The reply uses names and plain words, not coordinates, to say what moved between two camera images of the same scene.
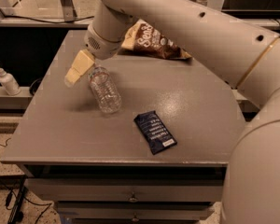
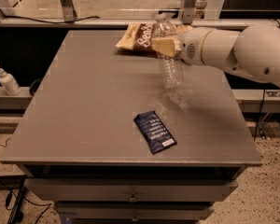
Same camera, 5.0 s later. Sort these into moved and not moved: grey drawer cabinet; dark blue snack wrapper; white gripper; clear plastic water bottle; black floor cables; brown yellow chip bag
Moved: clear plastic water bottle; white gripper
Not moved: grey drawer cabinet; black floor cables; dark blue snack wrapper; brown yellow chip bag
